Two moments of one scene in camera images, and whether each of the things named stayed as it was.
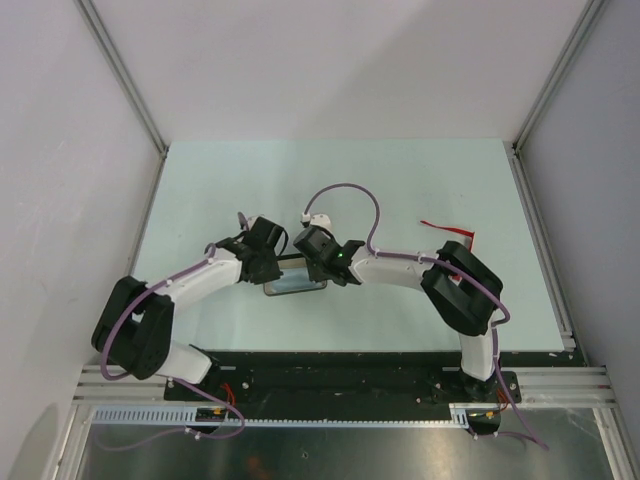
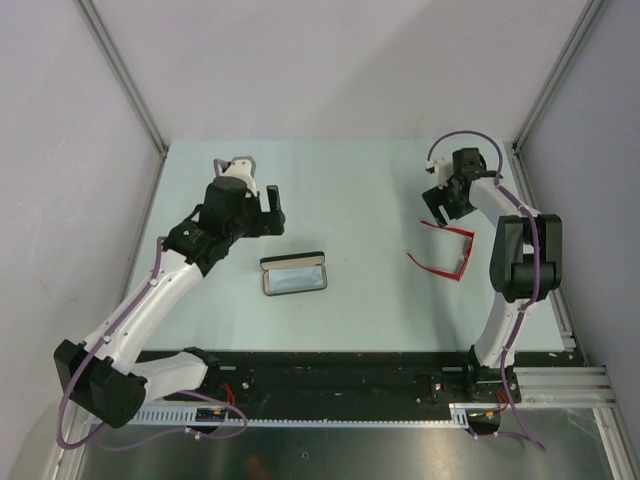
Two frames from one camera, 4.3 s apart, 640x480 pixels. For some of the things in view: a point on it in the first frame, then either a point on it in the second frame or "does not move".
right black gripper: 315,275 to 437,197
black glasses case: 295,277 does not move
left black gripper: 272,274 to 266,223
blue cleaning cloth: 294,279 does not move
